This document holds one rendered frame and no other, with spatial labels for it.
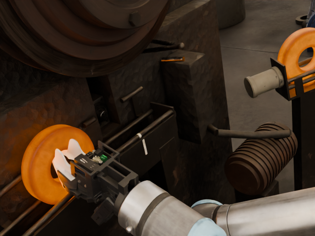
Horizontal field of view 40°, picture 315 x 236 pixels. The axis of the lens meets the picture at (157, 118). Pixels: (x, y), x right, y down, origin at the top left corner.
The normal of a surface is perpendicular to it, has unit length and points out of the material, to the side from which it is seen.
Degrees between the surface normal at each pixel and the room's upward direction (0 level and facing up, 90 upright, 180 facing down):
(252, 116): 0
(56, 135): 88
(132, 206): 41
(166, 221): 31
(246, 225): 58
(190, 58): 0
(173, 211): 16
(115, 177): 90
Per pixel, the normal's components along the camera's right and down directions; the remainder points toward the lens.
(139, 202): -0.25, -0.48
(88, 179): -0.63, 0.48
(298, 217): -0.61, -0.05
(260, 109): -0.18, -0.85
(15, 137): 0.75, 0.20
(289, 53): 0.29, 0.42
